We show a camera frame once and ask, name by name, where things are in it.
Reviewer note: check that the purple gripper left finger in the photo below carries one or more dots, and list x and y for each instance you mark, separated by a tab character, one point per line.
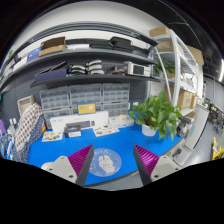
73	168

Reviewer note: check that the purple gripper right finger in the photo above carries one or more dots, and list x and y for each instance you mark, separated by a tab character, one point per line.
152	167

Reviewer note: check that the round blue mouse pad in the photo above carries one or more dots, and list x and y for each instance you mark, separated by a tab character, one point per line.
105	162

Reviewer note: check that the black small box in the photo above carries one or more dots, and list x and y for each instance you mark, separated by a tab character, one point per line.
72	131

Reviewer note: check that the blue table mat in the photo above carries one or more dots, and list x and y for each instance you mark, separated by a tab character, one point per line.
121	142

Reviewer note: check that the illustrated card left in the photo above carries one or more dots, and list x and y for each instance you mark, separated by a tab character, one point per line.
52	136

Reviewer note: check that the illustrated card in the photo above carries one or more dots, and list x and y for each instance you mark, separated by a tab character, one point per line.
52	136
105	130

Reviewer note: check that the illustrated card right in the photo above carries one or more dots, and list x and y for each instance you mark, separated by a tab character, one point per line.
105	130

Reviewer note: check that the green potted plant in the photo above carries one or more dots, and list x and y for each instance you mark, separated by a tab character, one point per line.
158	114

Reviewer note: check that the long white product box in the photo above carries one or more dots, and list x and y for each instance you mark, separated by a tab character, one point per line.
86	121

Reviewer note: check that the yellow blue small box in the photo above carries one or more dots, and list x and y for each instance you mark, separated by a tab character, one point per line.
86	108

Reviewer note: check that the patterned fabric bag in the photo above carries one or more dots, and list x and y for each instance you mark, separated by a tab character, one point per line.
28	131

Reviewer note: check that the cardboard box on rack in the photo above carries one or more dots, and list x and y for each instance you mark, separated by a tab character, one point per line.
184	99

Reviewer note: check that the grey drawer organizer cabinet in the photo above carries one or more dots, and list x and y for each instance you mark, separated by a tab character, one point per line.
61	101

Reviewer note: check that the white electronic device on shelf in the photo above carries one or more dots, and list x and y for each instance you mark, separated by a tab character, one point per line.
136	69

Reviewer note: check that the white metal rack shelf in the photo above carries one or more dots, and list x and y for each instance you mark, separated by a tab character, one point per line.
180	69

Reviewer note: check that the cardboard box on top shelf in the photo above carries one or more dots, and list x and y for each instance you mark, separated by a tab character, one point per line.
52	45

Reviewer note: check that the dark wall shelf unit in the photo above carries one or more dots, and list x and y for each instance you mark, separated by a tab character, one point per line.
27	55

